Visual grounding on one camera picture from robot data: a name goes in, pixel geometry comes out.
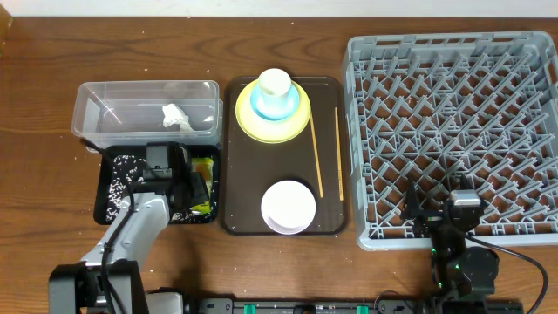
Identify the clear plastic bin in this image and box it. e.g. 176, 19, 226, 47
71, 80, 223, 148

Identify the left wooden chopstick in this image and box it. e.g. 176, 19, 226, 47
310, 112, 323, 198

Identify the light blue bowl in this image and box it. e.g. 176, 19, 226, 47
250, 83, 300, 121

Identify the cream white cup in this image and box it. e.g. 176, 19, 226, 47
257, 68, 291, 112

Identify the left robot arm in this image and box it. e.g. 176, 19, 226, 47
48, 142, 209, 313

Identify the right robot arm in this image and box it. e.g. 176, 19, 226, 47
401, 177, 500, 313

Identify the wooden chopstick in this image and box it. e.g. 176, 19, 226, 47
334, 107, 344, 201
310, 112, 323, 198

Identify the grey plastic dishwasher rack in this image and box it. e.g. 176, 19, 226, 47
342, 31, 557, 251

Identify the black plastic tray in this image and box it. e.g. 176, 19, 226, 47
93, 145, 221, 225

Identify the white bowl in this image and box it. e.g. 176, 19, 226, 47
260, 180, 316, 236

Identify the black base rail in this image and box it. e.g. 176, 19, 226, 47
143, 297, 524, 314

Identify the yellow plate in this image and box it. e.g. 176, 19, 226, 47
235, 80, 311, 144

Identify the rice pile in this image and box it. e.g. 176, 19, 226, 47
95, 154, 218, 224

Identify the white tissue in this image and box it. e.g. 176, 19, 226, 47
161, 104, 194, 132

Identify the green orange snack wrapper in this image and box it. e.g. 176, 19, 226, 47
191, 157, 214, 215

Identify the right wooden chopstick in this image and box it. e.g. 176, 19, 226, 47
334, 107, 344, 201

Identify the dark brown serving tray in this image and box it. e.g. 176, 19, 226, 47
219, 77, 350, 236

